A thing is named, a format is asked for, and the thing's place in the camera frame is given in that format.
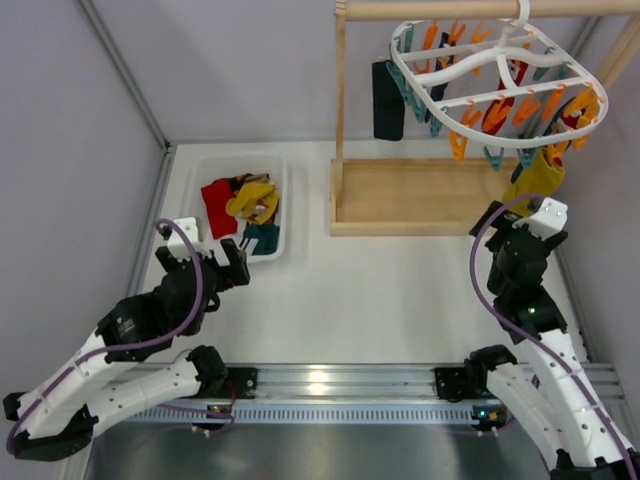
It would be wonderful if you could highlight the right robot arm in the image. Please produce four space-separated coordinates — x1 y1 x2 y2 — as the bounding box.
465 194 639 479

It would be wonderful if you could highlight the aluminium mounting rail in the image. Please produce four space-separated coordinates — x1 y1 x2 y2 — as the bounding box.
87 362 626 426

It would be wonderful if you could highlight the red sock in basket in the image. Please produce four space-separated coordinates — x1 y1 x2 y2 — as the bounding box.
201 179 238 240

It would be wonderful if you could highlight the teal sock in basket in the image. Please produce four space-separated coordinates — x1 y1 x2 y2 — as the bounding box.
240 223 280 256

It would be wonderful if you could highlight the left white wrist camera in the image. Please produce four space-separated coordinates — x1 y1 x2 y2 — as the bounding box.
166 217 210 261

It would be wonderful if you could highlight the dark green sock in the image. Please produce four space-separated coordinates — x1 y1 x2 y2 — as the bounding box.
510 98 588 184

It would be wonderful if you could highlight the wooden drying rack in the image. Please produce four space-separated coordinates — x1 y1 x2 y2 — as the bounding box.
330 1 639 236

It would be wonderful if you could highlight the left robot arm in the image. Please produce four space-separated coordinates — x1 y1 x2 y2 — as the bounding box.
3 239 250 462

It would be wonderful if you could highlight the white round clip hanger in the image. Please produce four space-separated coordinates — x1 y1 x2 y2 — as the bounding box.
388 1 609 151

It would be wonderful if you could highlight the yellow sock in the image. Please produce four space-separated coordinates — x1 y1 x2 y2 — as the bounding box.
502 149 565 203
226 183 280 224

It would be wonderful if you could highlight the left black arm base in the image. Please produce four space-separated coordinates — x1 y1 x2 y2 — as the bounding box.
187 367 259 400

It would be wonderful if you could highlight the white plastic basket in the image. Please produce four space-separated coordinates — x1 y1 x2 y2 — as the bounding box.
180 151 288 263

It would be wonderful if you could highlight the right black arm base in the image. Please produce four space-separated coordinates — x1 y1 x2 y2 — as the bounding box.
434 366 494 403

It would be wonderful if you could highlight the dark navy sock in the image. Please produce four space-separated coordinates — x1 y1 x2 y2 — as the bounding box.
371 61 405 142

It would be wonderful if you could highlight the brown striped sock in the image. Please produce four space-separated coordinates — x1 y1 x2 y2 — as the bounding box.
234 173 271 189

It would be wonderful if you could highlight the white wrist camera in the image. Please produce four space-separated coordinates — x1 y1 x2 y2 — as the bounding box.
514 197 568 238
166 217 210 261

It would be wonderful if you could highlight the red christmas sock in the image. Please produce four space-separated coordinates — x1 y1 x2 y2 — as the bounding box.
481 59 529 135

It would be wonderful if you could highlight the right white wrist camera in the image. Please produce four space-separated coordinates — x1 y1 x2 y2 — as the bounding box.
514 197 568 238

